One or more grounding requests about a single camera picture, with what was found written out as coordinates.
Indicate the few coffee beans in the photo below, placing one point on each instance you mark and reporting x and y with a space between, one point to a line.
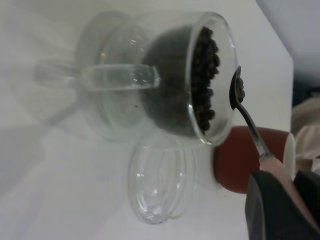
241 88

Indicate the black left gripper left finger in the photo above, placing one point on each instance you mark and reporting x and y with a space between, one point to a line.
270 215

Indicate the beige crumpled cloth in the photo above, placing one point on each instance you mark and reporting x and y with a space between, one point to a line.
308 140

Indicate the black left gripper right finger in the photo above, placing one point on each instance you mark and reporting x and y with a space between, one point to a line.
312 187

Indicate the red ceramic mug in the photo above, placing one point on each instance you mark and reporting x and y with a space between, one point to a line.
235 162

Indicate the small clear glass dish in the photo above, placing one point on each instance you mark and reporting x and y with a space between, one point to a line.
162 185

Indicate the clear double-wall glass cup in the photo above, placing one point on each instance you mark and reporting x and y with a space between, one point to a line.
120 75

